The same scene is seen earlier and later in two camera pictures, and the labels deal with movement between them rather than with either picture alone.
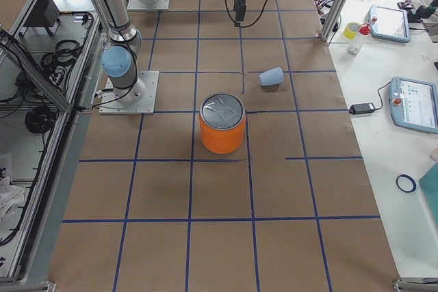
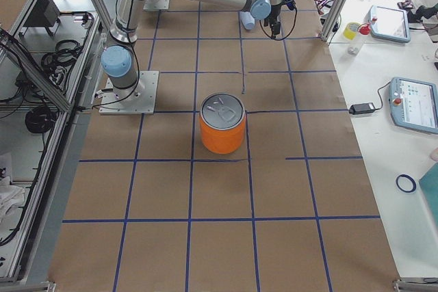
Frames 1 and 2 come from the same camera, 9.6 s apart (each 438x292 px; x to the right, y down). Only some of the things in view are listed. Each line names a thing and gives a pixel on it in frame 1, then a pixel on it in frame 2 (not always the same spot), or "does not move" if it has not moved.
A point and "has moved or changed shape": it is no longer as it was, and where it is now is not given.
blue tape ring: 409,178 does not move
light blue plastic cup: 273,76 has moved or changed shape
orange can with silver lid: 222,120 does not move
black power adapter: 361,108 does not move
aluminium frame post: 341,1 does not move
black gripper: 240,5 → 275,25
